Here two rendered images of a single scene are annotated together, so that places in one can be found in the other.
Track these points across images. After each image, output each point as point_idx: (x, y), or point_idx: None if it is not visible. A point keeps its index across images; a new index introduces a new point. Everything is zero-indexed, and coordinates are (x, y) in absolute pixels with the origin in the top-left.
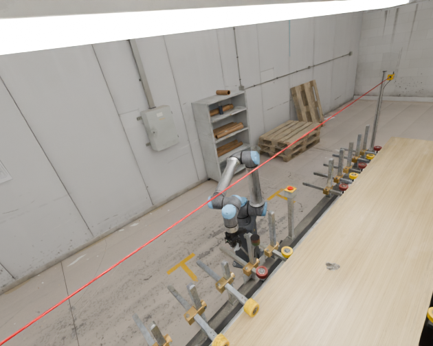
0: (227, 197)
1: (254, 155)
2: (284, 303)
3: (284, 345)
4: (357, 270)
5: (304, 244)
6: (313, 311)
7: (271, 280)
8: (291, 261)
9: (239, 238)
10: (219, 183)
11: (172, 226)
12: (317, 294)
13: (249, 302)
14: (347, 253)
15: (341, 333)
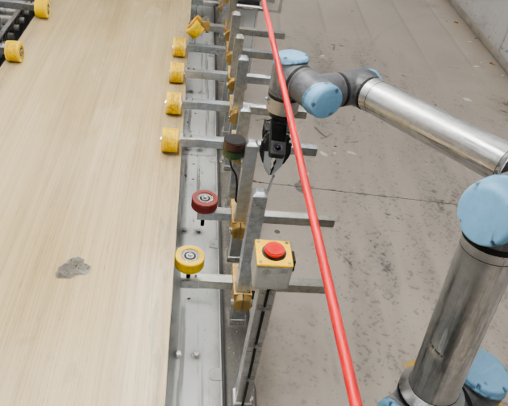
0: (338, 78)
1: (481, 180)
2: (130, 176)
3: (100, 141)
4: (14, 286)
5: (164, 292)
6: (79, 185)
7: (175, 194)
8: (164, 238)
9: (267, 142)
10: (407, 93)
11: None
12: (81, 208)
13: (173, 130)
14: (45, 318)
15: (27, 180)
